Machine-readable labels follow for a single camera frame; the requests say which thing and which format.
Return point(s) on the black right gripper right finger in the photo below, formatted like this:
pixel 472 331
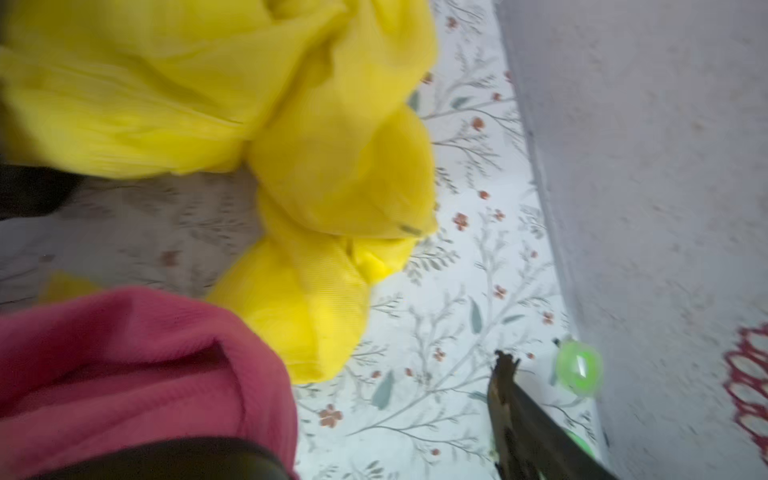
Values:
pixel 530 445

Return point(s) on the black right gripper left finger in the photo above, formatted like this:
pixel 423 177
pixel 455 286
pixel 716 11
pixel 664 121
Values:
pixel 187 458

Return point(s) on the pink trousers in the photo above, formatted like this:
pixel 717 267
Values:
pixel 131 367

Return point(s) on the yellow trousers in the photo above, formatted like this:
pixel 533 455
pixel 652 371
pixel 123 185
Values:
pixel 310 95

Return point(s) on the green plastic toy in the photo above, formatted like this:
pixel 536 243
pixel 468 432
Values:
pixel 579 368

